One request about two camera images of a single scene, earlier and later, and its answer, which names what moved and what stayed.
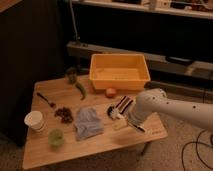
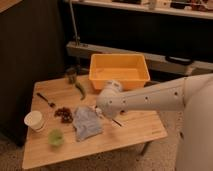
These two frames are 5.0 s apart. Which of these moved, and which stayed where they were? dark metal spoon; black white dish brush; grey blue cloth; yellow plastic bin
Moved: black white dish brush
Stayed: yellow plastic bin; dark metal spoon; grey blue cloth
